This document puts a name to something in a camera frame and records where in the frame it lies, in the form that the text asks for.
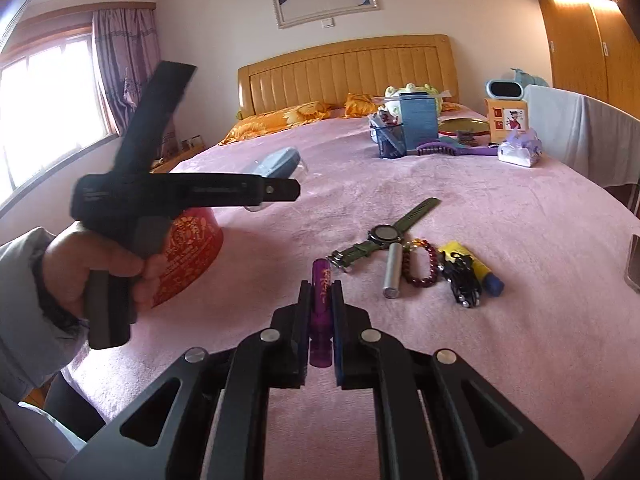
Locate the yellow tube blue cap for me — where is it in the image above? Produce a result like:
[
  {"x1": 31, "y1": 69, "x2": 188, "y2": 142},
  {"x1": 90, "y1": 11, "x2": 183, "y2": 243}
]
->
[{"x1": 437, "y1": 241, "x2": 505, "y2": 295}]

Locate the person's left forearm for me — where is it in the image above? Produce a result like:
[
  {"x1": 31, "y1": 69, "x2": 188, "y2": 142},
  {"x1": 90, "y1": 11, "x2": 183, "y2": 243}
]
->
[{"x1": 0, "y1": 227, "x2": 101, "y2": 401}]

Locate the black hair claw clip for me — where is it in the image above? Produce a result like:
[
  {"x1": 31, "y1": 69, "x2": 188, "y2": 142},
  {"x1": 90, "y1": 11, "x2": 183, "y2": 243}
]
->
[{"x1": 441, "y1": 254, "x2": 485, "y2": 309}]

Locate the round tin lid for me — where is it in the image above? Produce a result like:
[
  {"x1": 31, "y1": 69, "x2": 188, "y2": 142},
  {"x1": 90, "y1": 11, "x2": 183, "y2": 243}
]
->
[{"x1": 437, "y1": 117, "x2": 490, "y2": 140}]

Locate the smartphone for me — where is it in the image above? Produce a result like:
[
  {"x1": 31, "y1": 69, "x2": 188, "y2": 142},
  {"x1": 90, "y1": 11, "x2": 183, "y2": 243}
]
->
[{"x1": 624, "y1": 234, "x2": 640, "y2": 295}]

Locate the silver metal tube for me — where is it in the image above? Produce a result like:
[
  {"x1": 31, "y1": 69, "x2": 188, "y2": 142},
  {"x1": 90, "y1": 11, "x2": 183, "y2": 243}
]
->
[{"x1": 382, "y1": 241, "x2": 405, "y2": 300}]

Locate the wooden bed headboard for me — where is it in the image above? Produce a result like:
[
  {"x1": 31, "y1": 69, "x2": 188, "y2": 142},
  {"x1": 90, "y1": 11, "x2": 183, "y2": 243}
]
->
[{"x1": 236, "y1": 35, "x2": 453, "y2": 121}]

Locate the person's left hand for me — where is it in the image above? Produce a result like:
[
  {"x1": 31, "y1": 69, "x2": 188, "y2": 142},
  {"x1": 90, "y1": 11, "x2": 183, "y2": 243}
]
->
[{"x1": 42, "y1": 220, "x2": 168, "y2": 318}]

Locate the dark red beaded bracelet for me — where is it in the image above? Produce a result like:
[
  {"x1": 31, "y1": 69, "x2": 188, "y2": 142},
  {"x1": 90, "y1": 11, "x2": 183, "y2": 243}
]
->
[{"x1": 402, "y1": 240, "x2": 441, "y2": 288}]

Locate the tissue pack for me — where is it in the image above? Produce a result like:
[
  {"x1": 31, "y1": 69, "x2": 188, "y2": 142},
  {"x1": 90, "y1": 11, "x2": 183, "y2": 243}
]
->
[{"x1": 497, "y1": 127, "x2": 545, "y2": 167}]

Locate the blue mesh pen holder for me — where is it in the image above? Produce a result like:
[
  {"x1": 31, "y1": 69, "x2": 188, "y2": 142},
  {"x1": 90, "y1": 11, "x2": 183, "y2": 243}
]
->
[{"x1": 369, "y1": 112, "x2": 407, "y2": 160}]

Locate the small clear jar blue lid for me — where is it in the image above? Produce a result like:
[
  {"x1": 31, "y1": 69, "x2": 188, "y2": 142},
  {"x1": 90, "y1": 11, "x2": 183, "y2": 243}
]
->
[{"x1": 245, "y1": 147, "x2": 310, "y2": 212}]

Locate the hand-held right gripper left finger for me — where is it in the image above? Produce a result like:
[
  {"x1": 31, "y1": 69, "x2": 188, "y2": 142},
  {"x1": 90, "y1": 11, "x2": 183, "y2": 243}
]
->
[{"x1": 60, "y1": 280, "x2": 313, "y2": 480}]

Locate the green frog plush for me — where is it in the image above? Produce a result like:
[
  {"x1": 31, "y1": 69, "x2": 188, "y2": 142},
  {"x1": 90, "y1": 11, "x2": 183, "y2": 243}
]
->
[{"x1": 384, "y1": 81, "x2": 446, "y2": 111}]

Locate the blue box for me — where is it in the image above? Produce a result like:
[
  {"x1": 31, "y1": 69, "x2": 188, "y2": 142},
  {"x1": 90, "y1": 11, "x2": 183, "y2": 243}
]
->
[{"x1": 400, "y1": 94, "x2": 440, "y2": 152}]

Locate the red round tin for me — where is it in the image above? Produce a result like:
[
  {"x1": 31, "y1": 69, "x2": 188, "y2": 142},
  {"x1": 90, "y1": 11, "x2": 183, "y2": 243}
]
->
[{"x1": 150, "y1": 207, "x2": 224, "y2": 310}]

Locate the purple hairbrush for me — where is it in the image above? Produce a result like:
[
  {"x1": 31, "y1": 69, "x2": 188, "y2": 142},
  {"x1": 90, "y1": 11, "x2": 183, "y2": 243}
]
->
[{"x1": 416, "y1": 141, "x2": 501, "y2": 157}]

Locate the purple translucent tube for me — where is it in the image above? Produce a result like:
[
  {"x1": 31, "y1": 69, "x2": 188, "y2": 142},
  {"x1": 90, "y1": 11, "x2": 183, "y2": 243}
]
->
[{"x1": 309, "y1": 258, "x2": 335, "y2": 368}]

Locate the purple curtain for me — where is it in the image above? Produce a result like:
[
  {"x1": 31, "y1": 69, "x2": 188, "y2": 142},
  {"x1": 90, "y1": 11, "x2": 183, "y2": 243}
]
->
[{"x1": 91, "y1": 7, "x2": 178, "y2": 156}]

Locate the orange photo box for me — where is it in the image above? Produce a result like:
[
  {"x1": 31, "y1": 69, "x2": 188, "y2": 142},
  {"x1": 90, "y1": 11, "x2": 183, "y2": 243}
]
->
[{"x1": 484, "y1": 97, "x2": 530, "y2": 143}]

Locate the light blue towel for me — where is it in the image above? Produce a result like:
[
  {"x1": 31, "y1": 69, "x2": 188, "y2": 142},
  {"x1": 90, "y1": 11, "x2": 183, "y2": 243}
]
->
[{"x1": 522, "y1": 85, "x2": 587, "y2": 177}]

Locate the green wrist watch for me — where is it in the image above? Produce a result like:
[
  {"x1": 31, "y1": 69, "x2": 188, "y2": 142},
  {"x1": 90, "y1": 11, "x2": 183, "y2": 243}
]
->
[{"x1": 327, "y1": 197, "x2": 442, "y2": 273}]

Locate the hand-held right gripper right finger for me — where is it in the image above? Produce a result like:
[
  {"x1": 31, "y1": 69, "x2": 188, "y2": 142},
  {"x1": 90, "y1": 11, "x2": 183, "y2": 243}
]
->
[{"x1": 330, "y1": 280, "x2": 583, "y2": 480}]

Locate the wooden nightstand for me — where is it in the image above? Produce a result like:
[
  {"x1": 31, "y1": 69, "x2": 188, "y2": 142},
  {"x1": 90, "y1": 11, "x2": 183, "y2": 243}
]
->
[{"x1": 150, "y1": 135, "x2": 207, "y2": 175}]

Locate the teal plush toy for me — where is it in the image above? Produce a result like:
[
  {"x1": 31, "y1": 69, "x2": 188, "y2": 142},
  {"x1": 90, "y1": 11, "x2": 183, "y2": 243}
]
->
[{"x1": 510, "y1": 68, "x2": 552, "y2": 89}]

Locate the wooden wardrobe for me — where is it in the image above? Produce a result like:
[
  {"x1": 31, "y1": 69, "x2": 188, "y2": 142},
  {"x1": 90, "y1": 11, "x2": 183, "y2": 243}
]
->
[{"x1": 522, "y1": 0, "x2": 640, "y2": 121}]

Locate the window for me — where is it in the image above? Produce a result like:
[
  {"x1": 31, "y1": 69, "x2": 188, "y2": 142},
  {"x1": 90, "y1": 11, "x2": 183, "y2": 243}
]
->
[{"x1": 0, "y1": 32, "x2": 121, "y2": 206}]

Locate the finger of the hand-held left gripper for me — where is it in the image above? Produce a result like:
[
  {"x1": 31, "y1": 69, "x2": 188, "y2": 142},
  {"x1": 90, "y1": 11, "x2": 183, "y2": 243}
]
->
[{"x1": 252, "y1": 176, "x2": 302, "y2": 203}]

